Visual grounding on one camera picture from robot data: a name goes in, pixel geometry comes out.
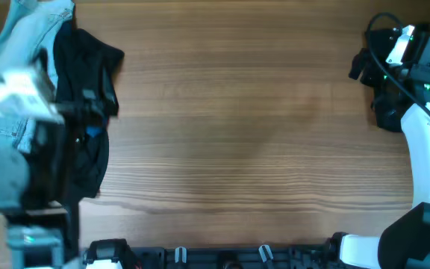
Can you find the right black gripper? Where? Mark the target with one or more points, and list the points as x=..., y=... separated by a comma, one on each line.
x=369, y=75

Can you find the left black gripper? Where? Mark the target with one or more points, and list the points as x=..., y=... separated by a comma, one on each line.
x=104, y=91

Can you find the black shorts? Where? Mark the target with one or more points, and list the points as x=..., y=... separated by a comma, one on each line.
x=390, y=103

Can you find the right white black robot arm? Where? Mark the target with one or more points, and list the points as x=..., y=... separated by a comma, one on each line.
x=406, y=242

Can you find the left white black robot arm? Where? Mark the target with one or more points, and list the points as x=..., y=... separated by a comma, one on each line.
x=42, y=221

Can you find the black garment in pile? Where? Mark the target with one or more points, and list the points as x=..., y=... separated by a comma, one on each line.
x=85, y=67

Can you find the light blue denim jeans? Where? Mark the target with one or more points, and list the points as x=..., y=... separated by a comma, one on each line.
x=26, y=39

